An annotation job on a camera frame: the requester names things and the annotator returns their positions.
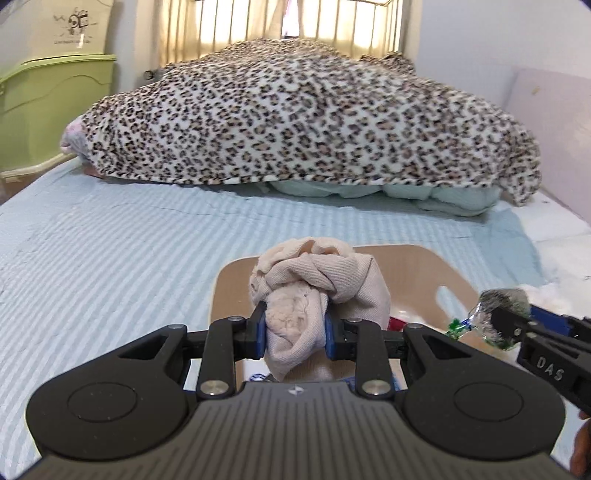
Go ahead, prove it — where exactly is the white storage box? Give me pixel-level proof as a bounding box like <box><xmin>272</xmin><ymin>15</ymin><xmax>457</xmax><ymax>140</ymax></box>
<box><xmin>0</xmin><ymin>0</ymin><xmax>115</xmax><ymax>75</ymax></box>

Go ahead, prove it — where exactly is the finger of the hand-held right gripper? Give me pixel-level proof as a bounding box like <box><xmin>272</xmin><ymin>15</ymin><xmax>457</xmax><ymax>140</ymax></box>
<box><xmin>491</xmin><ymin>304</ymin><xmax>591</xmax><ymax>357</ymax></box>
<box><xmin>530</xmin><ymin>305</ymin><xmax>591</xmax><ymax>344</ymax></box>

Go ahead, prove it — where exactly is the tan wooden tray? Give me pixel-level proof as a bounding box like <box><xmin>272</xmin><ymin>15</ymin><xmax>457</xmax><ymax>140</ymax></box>
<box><xmin>210</xmin><ymin>244</ymin><xmax>482</xmax><ymax>385</ymax></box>

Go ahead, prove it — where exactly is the beige cloth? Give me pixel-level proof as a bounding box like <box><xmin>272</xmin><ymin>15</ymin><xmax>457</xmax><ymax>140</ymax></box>
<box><xmin>249</xmin><ymin>237</ymin><xmax>392</xmax><ymax>384</ymax></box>

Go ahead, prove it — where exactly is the person's right hand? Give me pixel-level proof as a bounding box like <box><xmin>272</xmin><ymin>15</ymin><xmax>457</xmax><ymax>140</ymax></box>
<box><xmin>569</xmin><ymin>408</ymin><xmax>591</xmax><ymax>476</ymax></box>

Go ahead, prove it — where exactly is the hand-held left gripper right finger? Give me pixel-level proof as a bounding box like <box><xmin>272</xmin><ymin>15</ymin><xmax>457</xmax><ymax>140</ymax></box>
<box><xmin>323</xmin><ymin>309</ymin><xmax>468</xmax><ymax>400</ymax></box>

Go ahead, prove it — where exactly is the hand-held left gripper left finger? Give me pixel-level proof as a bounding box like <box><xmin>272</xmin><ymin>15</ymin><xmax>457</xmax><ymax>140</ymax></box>
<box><xmin>117</xmin><ymin>302</ymin><xmax>268</xmax><ymax>400</ymax></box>

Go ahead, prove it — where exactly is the cream window curtain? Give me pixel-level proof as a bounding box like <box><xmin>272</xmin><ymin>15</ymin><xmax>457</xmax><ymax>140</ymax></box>
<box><xmin>157</xmin><ymin>0</ymin><xmax>408</xmax><ymax>70</ymax></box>

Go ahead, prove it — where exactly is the green plastic cabinet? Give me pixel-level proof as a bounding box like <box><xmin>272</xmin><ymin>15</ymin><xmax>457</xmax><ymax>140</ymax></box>
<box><xmin>0</xmin><ymin>54</ymin><xmax>118</xmax><ymax>182</ymax></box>

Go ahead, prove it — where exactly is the pink padded panel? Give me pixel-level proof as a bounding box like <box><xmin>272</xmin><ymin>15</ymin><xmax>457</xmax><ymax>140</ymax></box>
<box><xmin>505</xmin><ymin>67</ymin><xmax>591</xmax><ymax>223</ymax></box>

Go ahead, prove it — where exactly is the blue striped bed sheet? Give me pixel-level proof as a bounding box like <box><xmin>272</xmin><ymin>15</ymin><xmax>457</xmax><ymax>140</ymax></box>
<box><xmin>0</xmin><ymin>159</ymin><xmax>546</xmax><ymax>462</ymax></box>

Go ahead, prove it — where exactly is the white fluffy cloth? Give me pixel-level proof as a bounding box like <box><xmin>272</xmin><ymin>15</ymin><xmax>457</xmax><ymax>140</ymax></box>
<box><xmin>503</xmin><ymin>193</ymin><xmax>591</xmax><ymax>325</ymax></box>

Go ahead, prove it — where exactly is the clear plastic wrapper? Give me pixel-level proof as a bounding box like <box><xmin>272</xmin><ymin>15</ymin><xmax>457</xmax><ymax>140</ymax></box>
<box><xmin>444</xmin><ymin>288</ymin><xmax>532</xmax><ymax>352</ymax></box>

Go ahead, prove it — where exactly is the leopard print blanket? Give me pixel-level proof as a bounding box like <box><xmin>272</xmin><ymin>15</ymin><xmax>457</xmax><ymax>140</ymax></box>
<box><xmin>81</xmin><ymin>38</ymin><xmax>542</xmax><ymax>208</ymax></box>

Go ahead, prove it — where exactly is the pink cloth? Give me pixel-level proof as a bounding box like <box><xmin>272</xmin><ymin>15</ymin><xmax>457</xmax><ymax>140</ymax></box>
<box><xmin>60</xmin><ymin>115</ymin><xmax>105</xmax><ymax>179</ymax></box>

